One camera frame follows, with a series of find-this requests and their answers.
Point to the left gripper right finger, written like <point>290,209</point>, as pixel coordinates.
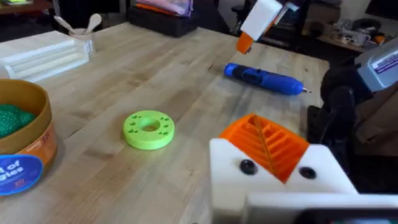
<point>323,177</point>

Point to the white cup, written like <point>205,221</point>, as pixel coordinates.
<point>83,39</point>

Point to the heap of pink soft bags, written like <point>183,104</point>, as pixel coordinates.
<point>168,7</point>

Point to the green disc with holes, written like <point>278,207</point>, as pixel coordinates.
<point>148,130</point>

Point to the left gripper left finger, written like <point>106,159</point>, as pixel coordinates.
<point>230,174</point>

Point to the blue electric screwdriver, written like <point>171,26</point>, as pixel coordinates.
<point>267,80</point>

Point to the white spoon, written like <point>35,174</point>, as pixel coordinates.
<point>63,24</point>
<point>93,21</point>

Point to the brown tub of toys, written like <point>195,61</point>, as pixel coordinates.
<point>28,140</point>

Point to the translucent white plastic box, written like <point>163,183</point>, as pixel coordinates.
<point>43,56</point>

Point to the black case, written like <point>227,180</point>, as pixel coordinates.
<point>163,23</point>

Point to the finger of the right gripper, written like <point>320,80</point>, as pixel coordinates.
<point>280,15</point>
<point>259,18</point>

